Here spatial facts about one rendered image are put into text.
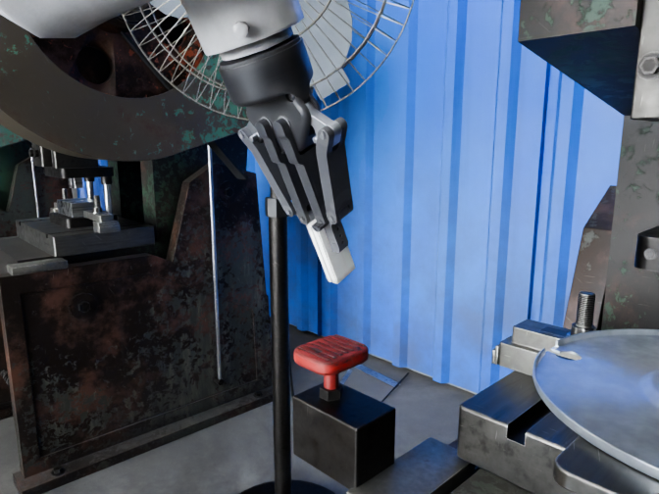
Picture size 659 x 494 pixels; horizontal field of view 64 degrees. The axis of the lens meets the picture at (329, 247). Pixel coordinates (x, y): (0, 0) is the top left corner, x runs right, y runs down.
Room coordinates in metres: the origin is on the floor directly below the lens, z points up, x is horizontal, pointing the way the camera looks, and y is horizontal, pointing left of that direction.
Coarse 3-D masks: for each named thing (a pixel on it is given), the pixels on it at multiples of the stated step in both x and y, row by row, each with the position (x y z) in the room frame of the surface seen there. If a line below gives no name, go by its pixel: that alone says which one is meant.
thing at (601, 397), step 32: (544, 352) 0.45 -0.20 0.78; (576, 352) 0.46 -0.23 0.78; (608, 352) 0.46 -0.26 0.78; (640, 352) 0.46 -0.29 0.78; (544, 384) 0.39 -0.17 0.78; (576, 384) 0.39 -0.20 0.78; (608, 384) 0.39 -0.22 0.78; (640, 384) 0.39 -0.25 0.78; (576, 416) 0.34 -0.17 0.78; (608, 416) 0.34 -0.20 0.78; (640, 416) 0.34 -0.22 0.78; (608, 448) 0.30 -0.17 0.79; (640, 448) 0.30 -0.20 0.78
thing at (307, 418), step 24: (312, 408) 0.50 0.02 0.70; (336, 408) 0.50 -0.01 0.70; (360, 408) 0.50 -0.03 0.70; (384, 408) 0.50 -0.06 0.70; (312, 432) 0.50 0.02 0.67; (336, 432) 0.48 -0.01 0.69; (360, 432) 0.46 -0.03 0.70; (384, 432) 0.49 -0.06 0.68; (312, 456) 0.50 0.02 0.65; (336, 456) 0.48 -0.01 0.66; (360, 456) 0.46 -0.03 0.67; (384, 456) 0.49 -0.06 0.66; (336, 480) 0.48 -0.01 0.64; (360, 480) 0.46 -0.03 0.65
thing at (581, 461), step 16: (576, 448) 0.31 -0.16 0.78; (592, 448) 0.31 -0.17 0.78; (560, 464) 0.29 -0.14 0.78; (576, 464) 0.29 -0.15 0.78; (592, 464) 0.29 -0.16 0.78; (608, 464) 0.29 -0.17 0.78; (624, 464) 0.29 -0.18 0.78; (560, 480) 0.29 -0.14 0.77; (576, 480) 0.28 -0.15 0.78; (592, 480) 0.27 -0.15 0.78; (608, 480) 0.27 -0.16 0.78; (624, 480) 0.27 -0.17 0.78; (640, 480) 0.27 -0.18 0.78; (656, 480) 0.27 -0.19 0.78
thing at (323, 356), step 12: (336, 336) 0.56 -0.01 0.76; (300, 348) 0.52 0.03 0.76; (312, 348) 0.52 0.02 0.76; (324, 348) 0.52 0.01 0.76; (336, 348) 0.52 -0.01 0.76; (348, 348) 0.52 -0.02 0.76; (360, 348) 0.52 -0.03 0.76; (300, 360) 0.51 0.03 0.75; (312, 360) 0.50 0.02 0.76; (324, 360) 0.49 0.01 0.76; (336, 360) 0.49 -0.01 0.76; (348, 360) 0.50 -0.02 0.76; (360, 360) 0.51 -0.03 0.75; (324, 372) 0.49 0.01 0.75; (336, 372) 0.49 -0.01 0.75; (324, 384) 0.52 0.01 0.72; (336, 384) 0.52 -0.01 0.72
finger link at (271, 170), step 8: (248, 128) 0.52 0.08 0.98; (240, 136) 0.52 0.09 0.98; (248, 136) 0.52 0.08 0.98; (248, 144) 0.52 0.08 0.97; (256, 144) 0.52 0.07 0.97; (264, 144) 0.52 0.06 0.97; (256, 152) 0.52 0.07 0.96; (264, 152) 0.52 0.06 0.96; (256, 160) 0.52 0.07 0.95; (264, 160) 0.52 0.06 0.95; (264, 168) 0.52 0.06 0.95; (272, 168) 0.52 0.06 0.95; (272, 176) 0.52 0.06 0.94; (280, 176) 0.52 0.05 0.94; (272, 184) 0.53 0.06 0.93; (280, 184) 0.52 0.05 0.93; (280, 192) 0.52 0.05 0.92; (280, 200) 0.53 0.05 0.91; (288, 200) 0.52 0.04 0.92; (288, 208) 0.52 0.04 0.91
